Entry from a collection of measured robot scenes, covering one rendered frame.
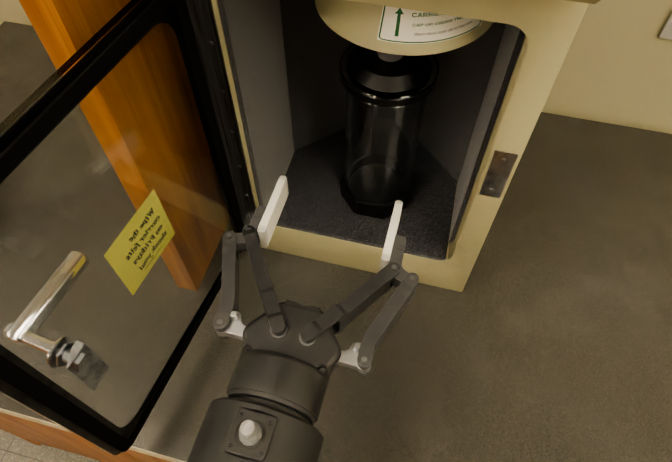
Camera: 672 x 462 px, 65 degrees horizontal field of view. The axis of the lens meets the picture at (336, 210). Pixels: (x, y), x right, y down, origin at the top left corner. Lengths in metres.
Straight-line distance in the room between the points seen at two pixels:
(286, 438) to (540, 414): 0.42
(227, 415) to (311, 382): 0.07
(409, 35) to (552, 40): 0.12
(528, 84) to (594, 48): 0.53
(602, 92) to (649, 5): 0.17
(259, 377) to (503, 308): 0.45
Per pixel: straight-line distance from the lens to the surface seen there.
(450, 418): 0.71
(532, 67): 0.47
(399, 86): 0.56
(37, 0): 0.46
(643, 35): 0.99
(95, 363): 0.50
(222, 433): 0.40
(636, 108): 1.09
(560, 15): 0.44
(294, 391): 0.41
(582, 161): 0.98
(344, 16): 0.50
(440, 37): 0.49
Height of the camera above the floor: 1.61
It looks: 55 degrees down
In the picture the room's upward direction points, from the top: straight up
